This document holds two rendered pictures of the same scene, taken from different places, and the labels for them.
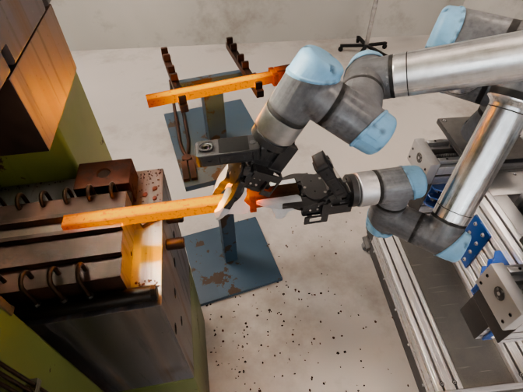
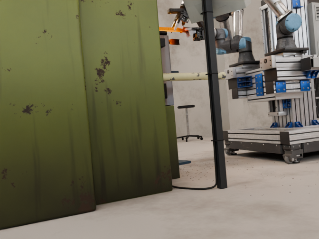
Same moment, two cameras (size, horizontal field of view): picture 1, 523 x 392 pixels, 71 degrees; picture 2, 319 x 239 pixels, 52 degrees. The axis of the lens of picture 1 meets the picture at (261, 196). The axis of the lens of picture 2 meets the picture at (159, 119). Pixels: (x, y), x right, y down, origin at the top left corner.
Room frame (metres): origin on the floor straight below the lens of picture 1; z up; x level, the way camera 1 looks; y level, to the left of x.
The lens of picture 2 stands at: (-1.70, 0.84, 0.40)
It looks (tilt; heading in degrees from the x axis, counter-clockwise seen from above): 0 degrees down; 345
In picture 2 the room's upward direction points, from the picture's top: 5 degrees counter-clockwise
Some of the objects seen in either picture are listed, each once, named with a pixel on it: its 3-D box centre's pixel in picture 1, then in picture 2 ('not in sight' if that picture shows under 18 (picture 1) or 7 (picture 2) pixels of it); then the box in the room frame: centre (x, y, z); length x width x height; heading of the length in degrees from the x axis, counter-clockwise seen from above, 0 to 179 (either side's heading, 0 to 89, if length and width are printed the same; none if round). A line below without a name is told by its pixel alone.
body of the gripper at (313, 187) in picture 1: (325, 196); (201, 33); (0.52, -0.14, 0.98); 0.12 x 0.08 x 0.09; 100
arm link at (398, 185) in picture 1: (396, 185); (219, 33); (0.55, -0.29, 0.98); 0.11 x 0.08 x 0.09; 100
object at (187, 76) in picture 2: not in sight; (193, 76); (0.10, 0.12, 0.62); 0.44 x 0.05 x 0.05; 100
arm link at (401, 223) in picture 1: (391, 216); (222, 46); (0.54, -0.31, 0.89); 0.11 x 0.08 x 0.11; 55
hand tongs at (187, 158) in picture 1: (180, 121); not in sight; (1.07, 0.29, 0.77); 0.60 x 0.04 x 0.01; 14
